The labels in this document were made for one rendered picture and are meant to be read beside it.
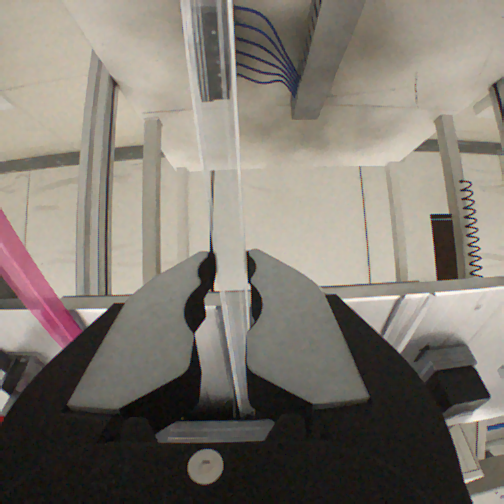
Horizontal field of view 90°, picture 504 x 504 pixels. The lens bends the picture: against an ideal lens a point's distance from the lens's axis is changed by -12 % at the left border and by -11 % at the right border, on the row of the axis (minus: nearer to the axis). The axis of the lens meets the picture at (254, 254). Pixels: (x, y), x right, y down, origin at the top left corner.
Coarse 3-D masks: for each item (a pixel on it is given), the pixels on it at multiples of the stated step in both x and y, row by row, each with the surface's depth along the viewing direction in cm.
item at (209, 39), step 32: (192, 0) 7; (224, 0) 7; (192, 32) 7; (224, 32) 7; (192, 64) 8; (224, 64) 8; (192, 96) 8; (224, 96) 8; (224, 128) 9; (224, 160) 10; (224, 192) 10; (224, 224) 11; (224, 256) 12; (224, 288) 14; (224, 320) 15
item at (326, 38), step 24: (312, 0) 31; (336, 0) 27; (360, 0) 27; (240, 24) 33; (312, 24) 33; (336, 24) 31; (264, 48) 36; (312, 48) 35; (336, 48) 35; (264, 72) 41; (288, 72) 42; (312, 72) 39; (336, 72) 39; (312, 96) 45
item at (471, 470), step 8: (456, 424) 35; (456, 432) 34; (464, 432) 34; (456, 440) 34; (464, 440) 33; (456, 448) 33; (464, 448) 33; (472, 448) 32; (464, 456) 32; (472, 456) 32; (464, 464) 31; (472, 464) 31; (464, 472) 31; (472, 472) 30; (480, 472) 30; (464, 480) 30
